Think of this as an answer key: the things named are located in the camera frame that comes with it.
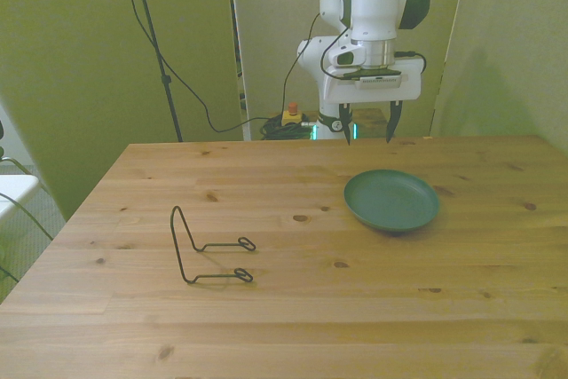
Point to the yellow emergency stop button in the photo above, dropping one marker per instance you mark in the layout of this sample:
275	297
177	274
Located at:
292	117

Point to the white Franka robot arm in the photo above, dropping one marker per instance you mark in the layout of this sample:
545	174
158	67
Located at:
373	2

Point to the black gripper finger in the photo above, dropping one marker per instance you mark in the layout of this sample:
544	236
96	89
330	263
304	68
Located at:
395	119
346	123

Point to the dark green round plate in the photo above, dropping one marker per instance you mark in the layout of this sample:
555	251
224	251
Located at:
390	199

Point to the black tripod stand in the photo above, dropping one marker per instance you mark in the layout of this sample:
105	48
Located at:
153	37

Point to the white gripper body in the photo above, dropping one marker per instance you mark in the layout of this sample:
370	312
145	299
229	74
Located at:
408	81

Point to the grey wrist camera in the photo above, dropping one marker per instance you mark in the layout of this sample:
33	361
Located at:
377	81

